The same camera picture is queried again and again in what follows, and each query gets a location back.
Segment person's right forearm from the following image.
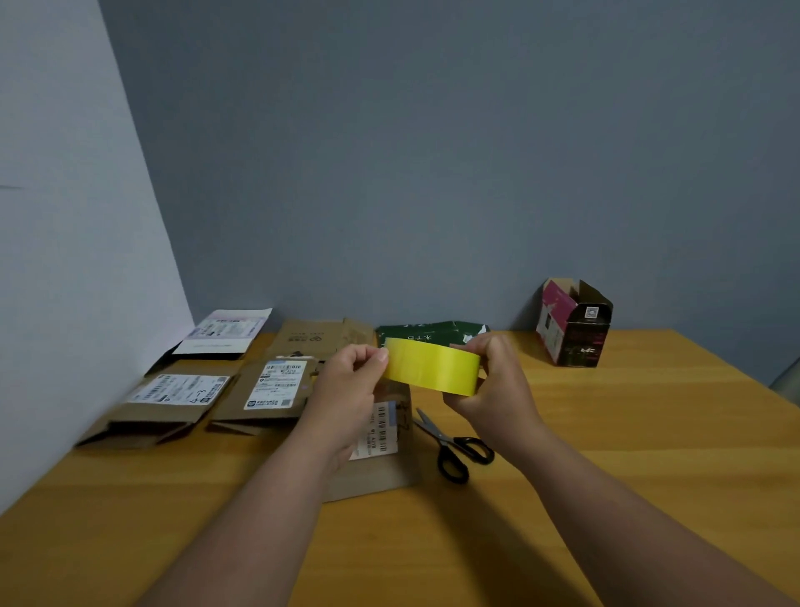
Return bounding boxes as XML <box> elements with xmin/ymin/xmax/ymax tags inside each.
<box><xmin>509</xmin><ymin>424</ymin><xmax>795</xmax><ymax>607</ymax></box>

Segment person's left forearm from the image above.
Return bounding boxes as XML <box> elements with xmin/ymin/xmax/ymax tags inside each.
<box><xmin>137</xmin><ymin>431</ymin><xmax>342</xmax><ymax>607</ymax></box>

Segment pink and black carton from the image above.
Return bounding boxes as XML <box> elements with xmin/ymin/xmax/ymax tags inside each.
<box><xmin>535</xmin><ymin>277</ymin><xmax>614</xmax><ymax>369</ymax></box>

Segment green box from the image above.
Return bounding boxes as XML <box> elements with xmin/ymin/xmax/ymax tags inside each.
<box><xmin>374</xmin><ymin>320</ymin><xmax>491</xmax><ymax>350</ymax></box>

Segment person's right hand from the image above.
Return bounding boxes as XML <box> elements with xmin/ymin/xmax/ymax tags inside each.
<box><xmin>442</xmin><ymin>332</ymin><xmax>545</xmax><ymax>464</ymax></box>

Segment yellow tape roll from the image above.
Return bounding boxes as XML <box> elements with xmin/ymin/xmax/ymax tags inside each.
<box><xmin>382</xmin><ymin>337</ymin><xmax>483</xmax><ymax>399</ymax></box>

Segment person's left hand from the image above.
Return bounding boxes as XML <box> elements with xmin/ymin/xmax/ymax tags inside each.
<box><xmin>293</xmin><ymin>344</ymin><xmax>390</xmax><ymax>470</ymax></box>

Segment plain brown carton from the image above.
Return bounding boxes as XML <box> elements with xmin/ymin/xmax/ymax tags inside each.
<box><xmin>265</xmin><ymin>317</ymin><xmax>376</xmax><ymax>363</ymax></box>

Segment black scissors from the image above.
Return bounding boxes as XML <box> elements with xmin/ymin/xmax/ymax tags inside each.
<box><xmin>413</xmin><ymin>407</ymin><xmax>496</xmax><ymax>486</ymax></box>

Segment small brown cardboard box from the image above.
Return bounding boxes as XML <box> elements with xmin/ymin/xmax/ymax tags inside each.
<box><xmin>322</xmin><ymin>381</ymin><xmax>421</xmax><ymax>504</ymax></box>

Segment brown carton with label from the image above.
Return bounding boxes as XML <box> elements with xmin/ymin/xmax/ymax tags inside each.
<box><xmin>209</xmin><ymin>356</ymin><xmax>323</xmax><ymax>437</ymax></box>

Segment black box white label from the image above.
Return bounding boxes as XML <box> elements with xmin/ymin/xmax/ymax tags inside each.
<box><xmin>144</xmin><ymin>307</ymin><xmax>273</xmax><ymax>376</ymax></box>

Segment beige chair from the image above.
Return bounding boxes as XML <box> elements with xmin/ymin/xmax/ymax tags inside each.
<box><xmin>769</xmin><ymin>356</ymin><xmax>800</xmax><ymax>404</ymax></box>

